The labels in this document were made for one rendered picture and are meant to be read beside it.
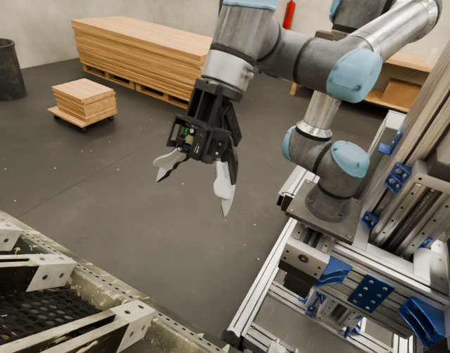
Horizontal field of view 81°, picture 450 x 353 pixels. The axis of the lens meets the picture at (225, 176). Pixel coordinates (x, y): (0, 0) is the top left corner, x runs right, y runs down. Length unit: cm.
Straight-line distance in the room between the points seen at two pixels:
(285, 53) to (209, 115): 16
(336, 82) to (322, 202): 53
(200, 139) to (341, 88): 22
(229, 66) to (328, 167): 53
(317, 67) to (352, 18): 38
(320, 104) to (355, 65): 42
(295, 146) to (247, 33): 53
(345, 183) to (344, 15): 44
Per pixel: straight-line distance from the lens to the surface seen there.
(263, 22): 44
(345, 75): 44
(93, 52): 511
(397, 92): 493
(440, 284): 112
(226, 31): 43
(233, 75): 41
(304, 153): 88
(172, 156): 48
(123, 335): 70
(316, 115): 86
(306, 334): 166
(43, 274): 86
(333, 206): 91
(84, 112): 334
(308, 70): 46
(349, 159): 83
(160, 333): 81
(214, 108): 40
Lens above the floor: 165
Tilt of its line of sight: 38 degrees down
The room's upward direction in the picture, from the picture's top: 8 degrees clockwise
